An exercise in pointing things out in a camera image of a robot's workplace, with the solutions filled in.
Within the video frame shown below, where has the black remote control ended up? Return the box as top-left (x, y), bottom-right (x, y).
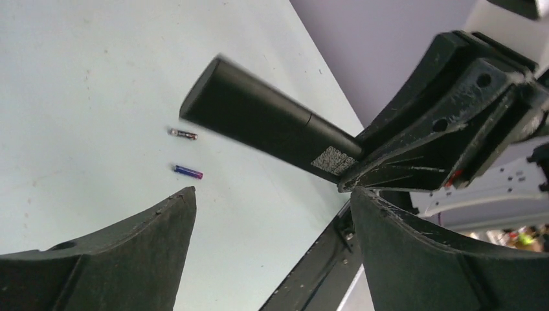
top-left (179, 55), bottom-right (364, 183)

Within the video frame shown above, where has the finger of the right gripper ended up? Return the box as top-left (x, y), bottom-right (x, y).
top-left (356, 30), bottom-right (539, 150)
top-left (338, 86), bottom-right (532, 192)

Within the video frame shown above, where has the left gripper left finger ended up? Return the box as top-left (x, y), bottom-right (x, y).
top-left (1, 187), bottom-right (197, 310)

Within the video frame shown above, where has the black silver battery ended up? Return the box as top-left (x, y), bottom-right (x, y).
top-left (168, 128), bottom-right (198, 141)

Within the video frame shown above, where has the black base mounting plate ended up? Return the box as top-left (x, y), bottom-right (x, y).
top-left (259, 201), bottom-right (362, 311)

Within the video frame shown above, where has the blue purple battery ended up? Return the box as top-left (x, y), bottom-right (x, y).
top-left (172, 165), bottom-right (203, 179)

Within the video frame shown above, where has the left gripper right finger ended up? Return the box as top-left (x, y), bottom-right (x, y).
top-left (350, 189), bottom-right (548, 310)

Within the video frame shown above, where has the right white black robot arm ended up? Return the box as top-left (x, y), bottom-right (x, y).
top-left (338, 1), bottom-right (548, 218)

